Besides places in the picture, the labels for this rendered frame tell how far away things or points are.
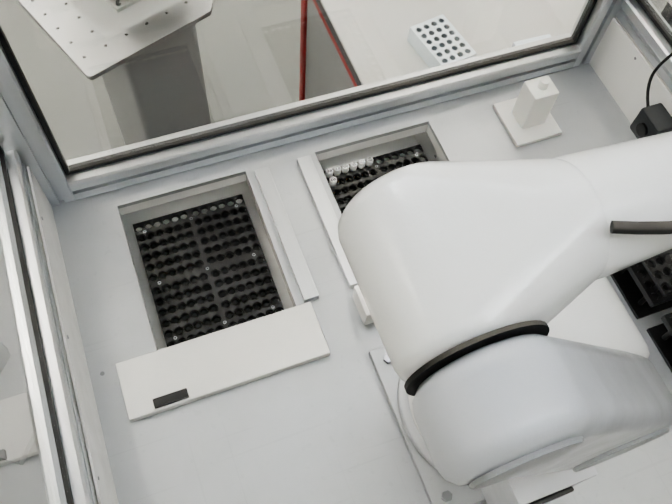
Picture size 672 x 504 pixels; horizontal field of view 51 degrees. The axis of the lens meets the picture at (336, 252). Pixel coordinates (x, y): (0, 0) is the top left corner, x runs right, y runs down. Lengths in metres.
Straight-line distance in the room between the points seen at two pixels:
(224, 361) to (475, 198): 0.59
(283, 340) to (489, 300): 0.59
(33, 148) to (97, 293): 0.21
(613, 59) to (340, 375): 0.71
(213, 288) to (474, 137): 0.49
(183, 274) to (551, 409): 0.77
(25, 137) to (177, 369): 0.36
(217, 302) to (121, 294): 0.14
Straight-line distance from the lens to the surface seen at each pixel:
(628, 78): 1.30
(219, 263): 1.09
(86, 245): 1.09
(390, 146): 1.30
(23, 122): 0.99
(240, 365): 0.97
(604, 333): 0.66
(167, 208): 1.23
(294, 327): 0.98
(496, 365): 0.41
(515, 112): 1.22
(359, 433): 0.96
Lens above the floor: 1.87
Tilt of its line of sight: 62 degrees down
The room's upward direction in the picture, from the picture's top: 7 degrees clockwise
